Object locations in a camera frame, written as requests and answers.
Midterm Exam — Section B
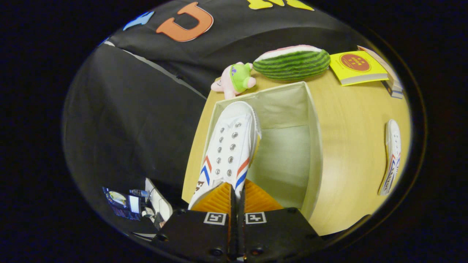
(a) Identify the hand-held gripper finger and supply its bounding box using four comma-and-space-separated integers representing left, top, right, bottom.
152, 182, 237, 261
238, 179, 327, 261

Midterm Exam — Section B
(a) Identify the white striped canvas shoe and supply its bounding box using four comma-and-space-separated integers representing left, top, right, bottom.
378, 119, 402, 197
188, 101, 262, 210

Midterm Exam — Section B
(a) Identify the beige fabric storage box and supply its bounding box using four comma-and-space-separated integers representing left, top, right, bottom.
202, 81, 324, 221

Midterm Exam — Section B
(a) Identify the blue printed box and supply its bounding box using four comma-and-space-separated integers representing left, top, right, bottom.
102, 187, 142, 221

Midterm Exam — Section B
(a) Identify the white plastic device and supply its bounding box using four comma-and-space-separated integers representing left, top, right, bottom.
144, 178, 173, 222

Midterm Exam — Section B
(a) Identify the pink and green plush toy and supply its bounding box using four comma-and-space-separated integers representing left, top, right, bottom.
211, 62, 257, 100

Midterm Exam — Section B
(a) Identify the black backdrop cloth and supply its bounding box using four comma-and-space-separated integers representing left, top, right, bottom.
64, 0, 370, 234

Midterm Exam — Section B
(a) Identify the watermelon slice plush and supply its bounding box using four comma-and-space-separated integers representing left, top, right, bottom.
253, 45, 331, 81

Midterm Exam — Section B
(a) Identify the yellow book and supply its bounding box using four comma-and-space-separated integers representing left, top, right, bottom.
329, 50, 389, 87

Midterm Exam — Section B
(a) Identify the grey blue book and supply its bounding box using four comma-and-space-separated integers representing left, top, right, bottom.
381, 80, 404, 99

